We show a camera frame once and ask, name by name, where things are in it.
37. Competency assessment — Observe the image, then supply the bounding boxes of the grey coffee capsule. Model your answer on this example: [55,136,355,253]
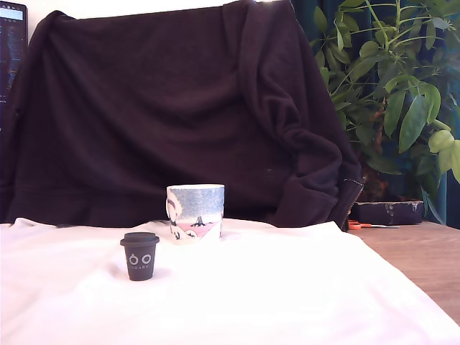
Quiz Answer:
[119,231,161,282]

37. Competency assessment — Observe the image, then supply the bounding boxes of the computer monitor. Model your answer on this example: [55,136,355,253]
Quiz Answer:
[0,1,29,134]

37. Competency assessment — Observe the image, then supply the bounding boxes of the dark pencil case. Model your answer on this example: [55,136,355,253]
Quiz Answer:
[349,201,426,226]

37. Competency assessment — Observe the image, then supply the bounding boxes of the blue printed coffee cup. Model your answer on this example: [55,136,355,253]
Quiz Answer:
[165,183,226,246]

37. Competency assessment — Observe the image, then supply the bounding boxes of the white table cloth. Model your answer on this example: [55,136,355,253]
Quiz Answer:
[0,216,460,345]

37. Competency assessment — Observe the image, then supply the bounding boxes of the green leafy houseplant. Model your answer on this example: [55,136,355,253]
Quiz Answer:
[308,0,460,224]

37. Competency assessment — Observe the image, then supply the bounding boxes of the dark draped jacket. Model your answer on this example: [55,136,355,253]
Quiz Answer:
[0,0,365,232]

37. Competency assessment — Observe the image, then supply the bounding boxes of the orange handled scissors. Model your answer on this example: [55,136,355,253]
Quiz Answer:
[347,218,401,231]

